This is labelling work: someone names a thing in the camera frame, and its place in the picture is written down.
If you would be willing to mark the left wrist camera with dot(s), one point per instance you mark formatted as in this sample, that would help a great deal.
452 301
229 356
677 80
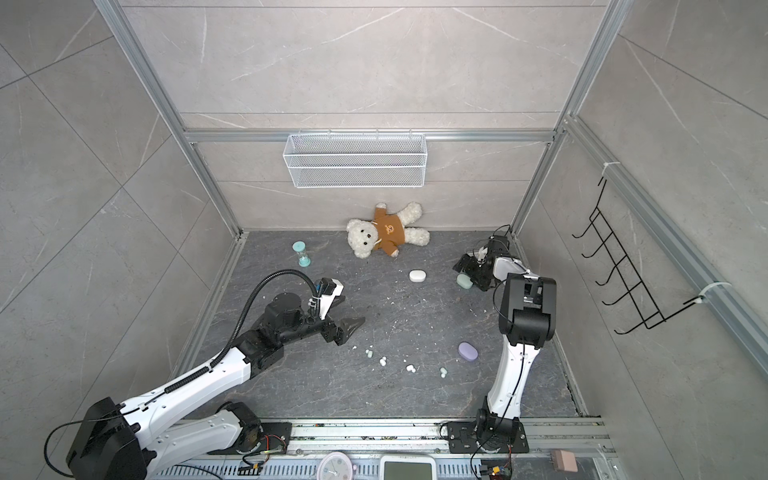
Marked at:
329 293

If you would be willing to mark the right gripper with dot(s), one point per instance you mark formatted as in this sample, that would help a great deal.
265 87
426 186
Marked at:
470 270

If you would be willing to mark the white teddy bear brown shirt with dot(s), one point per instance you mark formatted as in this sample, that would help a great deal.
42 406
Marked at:
387 232

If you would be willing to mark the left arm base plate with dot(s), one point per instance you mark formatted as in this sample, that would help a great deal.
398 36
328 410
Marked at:
271 437

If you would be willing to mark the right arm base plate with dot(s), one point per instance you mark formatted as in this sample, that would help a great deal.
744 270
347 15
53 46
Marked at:
467 437

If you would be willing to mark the purple earbud charging case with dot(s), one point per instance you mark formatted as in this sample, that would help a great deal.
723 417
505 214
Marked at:
467 351

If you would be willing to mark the black wall hook rack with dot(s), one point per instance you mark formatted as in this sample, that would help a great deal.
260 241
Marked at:
622 267

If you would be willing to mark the green earbud charging case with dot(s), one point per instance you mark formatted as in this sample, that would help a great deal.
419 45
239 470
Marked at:
464 281

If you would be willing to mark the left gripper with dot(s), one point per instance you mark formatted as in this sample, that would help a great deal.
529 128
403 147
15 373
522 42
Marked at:
333 330

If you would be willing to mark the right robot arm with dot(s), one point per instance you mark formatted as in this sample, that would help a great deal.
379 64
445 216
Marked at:
526 313

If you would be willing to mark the white wire mesh basket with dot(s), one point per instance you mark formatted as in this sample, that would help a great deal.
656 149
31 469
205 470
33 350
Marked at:
356 160

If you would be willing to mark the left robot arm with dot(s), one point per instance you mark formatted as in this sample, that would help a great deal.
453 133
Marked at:
146 434

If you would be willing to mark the white earbud charging case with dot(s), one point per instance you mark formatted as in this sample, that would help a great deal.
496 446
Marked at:
417 276

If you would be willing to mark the pink block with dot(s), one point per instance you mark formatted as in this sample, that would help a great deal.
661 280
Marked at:
564 461

